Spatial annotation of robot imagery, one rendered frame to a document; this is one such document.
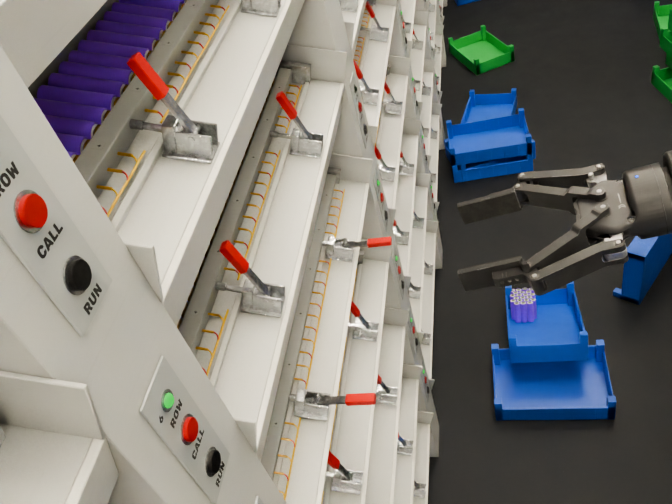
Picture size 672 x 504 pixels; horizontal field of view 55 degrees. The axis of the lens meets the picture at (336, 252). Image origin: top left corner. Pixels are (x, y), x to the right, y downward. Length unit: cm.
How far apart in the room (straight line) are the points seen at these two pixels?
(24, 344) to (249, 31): 47
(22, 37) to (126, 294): 15
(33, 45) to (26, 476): 22
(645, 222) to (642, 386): 124
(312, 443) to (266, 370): 19
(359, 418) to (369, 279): 29
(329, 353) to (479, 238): 153
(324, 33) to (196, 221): 54
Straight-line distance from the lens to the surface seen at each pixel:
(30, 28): 37
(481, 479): 177
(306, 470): 76
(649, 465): 181
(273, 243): 72
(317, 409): 78
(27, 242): 33
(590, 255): 69
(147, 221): 48
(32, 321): 33
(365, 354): 107
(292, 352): 81
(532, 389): 190
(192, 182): 51
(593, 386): 191
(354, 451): 98
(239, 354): 62
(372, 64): 143
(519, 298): 201
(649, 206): 71
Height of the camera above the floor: 158
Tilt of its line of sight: 41 degrees down
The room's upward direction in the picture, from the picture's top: 18 degrees counter-clockwise
